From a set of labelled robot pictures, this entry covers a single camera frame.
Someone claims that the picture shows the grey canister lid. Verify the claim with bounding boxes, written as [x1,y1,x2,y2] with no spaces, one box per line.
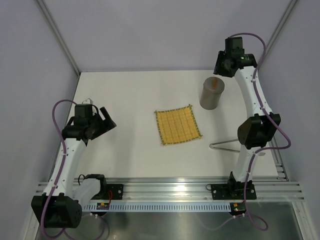
[203,76,225,94]

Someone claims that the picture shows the grey metal lunch canister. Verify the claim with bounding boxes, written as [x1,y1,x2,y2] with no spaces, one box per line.
[199,87,224,110]

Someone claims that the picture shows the bamboo woven tray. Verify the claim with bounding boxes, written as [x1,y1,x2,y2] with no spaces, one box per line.
[154,104,203,146]

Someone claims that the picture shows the stainless steel tongs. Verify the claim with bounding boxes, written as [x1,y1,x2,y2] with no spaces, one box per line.
[209,139,241,153]

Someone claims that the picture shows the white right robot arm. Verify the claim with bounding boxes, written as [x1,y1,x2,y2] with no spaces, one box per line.
[210,35,281,200]

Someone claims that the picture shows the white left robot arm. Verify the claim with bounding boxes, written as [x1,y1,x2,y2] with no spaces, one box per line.
[31,103,117,229]

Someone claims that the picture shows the left small circuit board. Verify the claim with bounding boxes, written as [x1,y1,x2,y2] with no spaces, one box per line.
[96,202,110,211]

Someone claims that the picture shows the small circuit board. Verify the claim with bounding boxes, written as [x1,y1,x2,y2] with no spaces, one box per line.
[96,202,110,211]
[230,203,246,212]

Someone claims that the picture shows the right small circuit board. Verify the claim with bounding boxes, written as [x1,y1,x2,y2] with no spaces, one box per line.
[230,203,246,212]

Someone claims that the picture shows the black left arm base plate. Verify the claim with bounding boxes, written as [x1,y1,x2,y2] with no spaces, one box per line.
[91,183,124,201]

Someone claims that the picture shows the right aluminium frame post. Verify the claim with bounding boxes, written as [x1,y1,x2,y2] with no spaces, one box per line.
[257,0,300,70]

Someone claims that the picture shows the aluminium frame post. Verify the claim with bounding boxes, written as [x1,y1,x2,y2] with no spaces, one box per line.
[257,0,300,70]
[34,0,81,77]

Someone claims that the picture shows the white slotted cable duct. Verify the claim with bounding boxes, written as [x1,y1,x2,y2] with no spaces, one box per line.
[82,202,231,213]

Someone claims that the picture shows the left aluminium frame post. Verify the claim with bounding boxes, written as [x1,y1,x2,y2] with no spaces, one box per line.
[34,0,81,77]

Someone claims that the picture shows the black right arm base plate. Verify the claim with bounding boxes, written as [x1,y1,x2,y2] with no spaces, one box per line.
[205,182,257,201]

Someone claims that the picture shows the aluminium front rail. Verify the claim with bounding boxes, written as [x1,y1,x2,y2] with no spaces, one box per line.
[33,176,305,203]

